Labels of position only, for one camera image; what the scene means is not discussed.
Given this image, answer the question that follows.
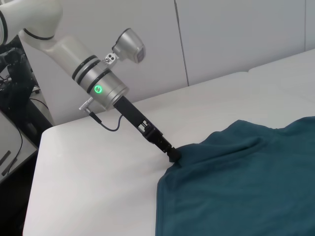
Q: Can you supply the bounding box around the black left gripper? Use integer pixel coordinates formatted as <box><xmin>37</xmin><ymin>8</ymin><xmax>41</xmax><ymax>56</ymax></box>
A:
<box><xmin>112</xmin><ymin>96</ymin><xmax>183</xmax><ymax>166</ymax></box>

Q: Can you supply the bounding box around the blue shirt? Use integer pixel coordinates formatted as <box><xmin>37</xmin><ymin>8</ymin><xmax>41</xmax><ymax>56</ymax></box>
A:
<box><xmin>155</xmin><ymin>117</ymin><xmax>315</xmax><ymax>236</ymax></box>

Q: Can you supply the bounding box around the silver left elbow connector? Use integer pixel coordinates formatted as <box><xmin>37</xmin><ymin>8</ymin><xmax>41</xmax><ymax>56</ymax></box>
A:
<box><xmin>78</xmin><ymin>97</ymin><xmax>95</xmax><ymax>112</ymax></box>

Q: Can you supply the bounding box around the black flat bar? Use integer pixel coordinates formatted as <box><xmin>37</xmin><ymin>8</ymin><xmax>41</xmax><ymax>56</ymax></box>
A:
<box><xmin>0</xmin><ymin>150</ymin><xmax>12</xmax><ymax>165</ymax></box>
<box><xmin>0</xmin><ymin>159</ymin><xmax>18</xmax><ymax>177</ymax></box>

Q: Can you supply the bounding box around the grey side desk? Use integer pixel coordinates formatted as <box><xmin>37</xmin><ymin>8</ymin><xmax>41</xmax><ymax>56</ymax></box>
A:
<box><xmin>0</xmin><ymin>111</ymin><xmax>39</xmax><ymax>184</ymax></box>

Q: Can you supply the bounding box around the black background machine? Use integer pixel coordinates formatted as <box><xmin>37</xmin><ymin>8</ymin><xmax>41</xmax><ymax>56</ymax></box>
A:
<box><xmin>0</xmin><ymin>48</ymin><xmax>54</xmax><ymax>138</ymax></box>

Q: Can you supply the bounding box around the dark left wrist cable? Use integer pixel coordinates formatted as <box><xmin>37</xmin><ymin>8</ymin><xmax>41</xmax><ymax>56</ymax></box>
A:
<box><xmin>89</xmin><ymin>111</ymin><xmax>124</xmax><ymax>132</ymax></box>

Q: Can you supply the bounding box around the silver left camera mount bracket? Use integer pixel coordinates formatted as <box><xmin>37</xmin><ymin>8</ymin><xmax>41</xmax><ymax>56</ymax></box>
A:
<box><xmin>103</xmin><ymin>52</ymin><xmax>122</xmax><ymax>66</ymax></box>

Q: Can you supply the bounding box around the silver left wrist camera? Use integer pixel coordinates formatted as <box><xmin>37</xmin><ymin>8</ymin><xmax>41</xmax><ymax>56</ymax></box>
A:
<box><xmin>112</xmin><ymin>28</ymin><xmax>148</xmax><ymax>64</ymax></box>

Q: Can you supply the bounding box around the thin black desk cable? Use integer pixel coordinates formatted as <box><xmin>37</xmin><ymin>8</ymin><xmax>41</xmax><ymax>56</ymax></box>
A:
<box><xmin>14</xmin><ymin>124</ymin><xmax>24</xmax><ymax>162</ymax></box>

